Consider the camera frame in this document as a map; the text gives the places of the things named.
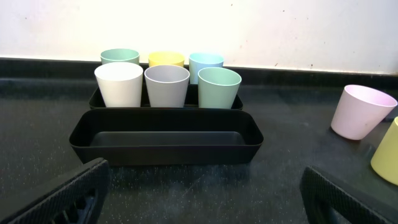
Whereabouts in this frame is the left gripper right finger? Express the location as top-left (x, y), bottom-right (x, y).
top-left (299, 165), bottom-right (398, 224)

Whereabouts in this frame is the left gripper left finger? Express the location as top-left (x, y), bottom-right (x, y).
top-left (0, 157), bottom-right (112, 224)

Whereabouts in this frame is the yellow cup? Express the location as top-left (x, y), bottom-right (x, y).
top-left (370, 116), bottom-right (398, 187)
top-left (148, 51), bottom-right (186, 68)

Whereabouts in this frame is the pink cup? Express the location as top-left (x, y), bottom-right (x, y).
top-left (330, 84), bottom-right (398, 141)

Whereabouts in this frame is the black tray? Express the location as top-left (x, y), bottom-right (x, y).
top-left (88, 83), bottom-right (244, 110)
top-left (68, 108), bottom-right (264, 166)

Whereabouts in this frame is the white cup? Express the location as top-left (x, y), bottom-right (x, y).
top-left (94, 61), bottom-right (144, 108)

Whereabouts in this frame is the grey cup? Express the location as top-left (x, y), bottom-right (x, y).
top-left (144, 64), bottom-right (191, 108)

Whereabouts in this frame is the green cup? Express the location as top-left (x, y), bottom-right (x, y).
top-left (197, 67), bottom-right (243, 110)
top-left (99, 48), bottom-right (141, 66)

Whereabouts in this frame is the blue cup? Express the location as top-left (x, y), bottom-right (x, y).
top-left (188, 52), bottom-right (224, 85)

